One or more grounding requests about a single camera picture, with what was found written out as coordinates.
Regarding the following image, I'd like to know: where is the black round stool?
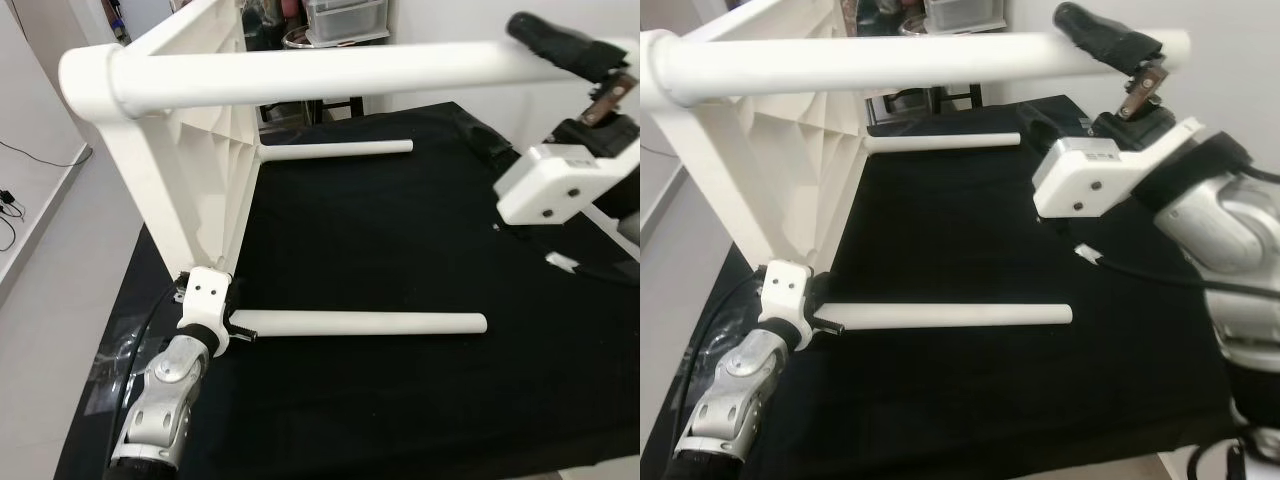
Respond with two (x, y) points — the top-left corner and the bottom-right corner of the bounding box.
(258, 95), (366, 127)
(868, 85), (986, 127)

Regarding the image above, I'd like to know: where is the clear tape patch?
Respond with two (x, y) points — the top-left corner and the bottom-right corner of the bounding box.
(88, 315), (151, 416)

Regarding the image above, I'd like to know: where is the white plastic table top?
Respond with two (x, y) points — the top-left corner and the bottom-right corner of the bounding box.
(58, 0), (263, 301)
(640, 0), (871, 301)

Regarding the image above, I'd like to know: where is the black tablecloth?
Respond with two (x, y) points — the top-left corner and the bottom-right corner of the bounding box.
(55, 100), (640, 480)
(640, 95), (1246, 480)

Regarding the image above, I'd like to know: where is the black wall cable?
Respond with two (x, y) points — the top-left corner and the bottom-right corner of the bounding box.
(0, 140), (91, 253)

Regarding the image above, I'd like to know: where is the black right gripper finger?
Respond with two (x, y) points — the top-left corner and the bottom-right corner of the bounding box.
(1053, 2), (1167, 77)
(507, 12), (623, 83)

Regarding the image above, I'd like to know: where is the grey plastic storage container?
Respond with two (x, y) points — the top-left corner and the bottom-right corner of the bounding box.
(305, 0), (389, 46)
(925, 0), (1007, 34)

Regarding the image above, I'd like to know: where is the black bag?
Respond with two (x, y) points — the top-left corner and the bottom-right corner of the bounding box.
(240, 0), (301, 51)

